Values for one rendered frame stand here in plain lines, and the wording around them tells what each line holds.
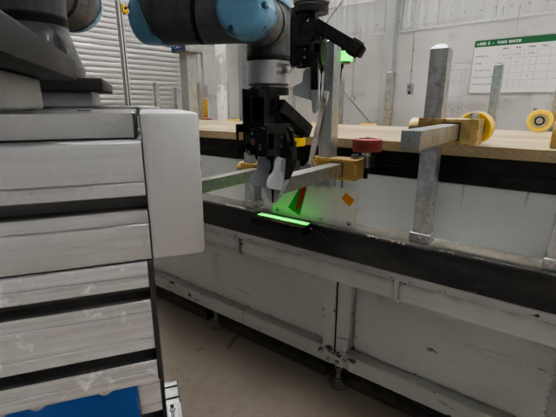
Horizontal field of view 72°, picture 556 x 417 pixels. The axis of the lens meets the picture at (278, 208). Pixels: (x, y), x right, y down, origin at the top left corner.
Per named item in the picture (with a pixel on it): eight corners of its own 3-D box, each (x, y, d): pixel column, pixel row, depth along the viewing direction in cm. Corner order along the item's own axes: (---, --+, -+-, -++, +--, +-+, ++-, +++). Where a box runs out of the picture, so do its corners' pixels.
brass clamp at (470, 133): (476, 146, 73) (479, 119, 72) (405, 141, 81) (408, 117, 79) (481, 143, 78) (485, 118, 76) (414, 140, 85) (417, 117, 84)
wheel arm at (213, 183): (197, 198, 89) (196, 180, 88) (187, 196, 91) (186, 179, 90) (299, 172, 123) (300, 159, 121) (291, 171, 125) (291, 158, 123)
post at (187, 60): (194, 196, 127) (185, 51, 115) (184, 194, 130) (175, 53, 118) (204, 194, 131) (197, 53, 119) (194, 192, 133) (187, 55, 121)
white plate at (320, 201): (355, 230, 93) (357, 190, 90) (270, 213, 108) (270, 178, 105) (356, 229, 93) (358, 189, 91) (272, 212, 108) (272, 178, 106)
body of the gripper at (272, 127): (235, 157, 69) (232, 87, 66) (265, 152, 76) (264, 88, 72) (268, 160, 64) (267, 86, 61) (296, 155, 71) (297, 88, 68)
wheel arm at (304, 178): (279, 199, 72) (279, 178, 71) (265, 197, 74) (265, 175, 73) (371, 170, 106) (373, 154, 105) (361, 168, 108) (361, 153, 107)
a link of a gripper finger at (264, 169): (245, 204, 72) (244, 155, 70) (265, 198, 77) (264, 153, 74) (258, 207, 70) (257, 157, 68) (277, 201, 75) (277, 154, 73)
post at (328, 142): (327, 235, 99) (334, 35, 86) (315, 232, 101) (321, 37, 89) (333, 232, 102) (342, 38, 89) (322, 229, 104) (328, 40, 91)
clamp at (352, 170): (354, 181, 90) (356, 160, 89) (306, 175, 98) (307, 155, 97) (364, 178, 95) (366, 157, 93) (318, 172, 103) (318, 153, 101)
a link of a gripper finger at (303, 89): (294, 112, 85) (294, 69, 82) (319, 113, 83) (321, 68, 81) (289, 112, 82) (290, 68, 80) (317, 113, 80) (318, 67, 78)
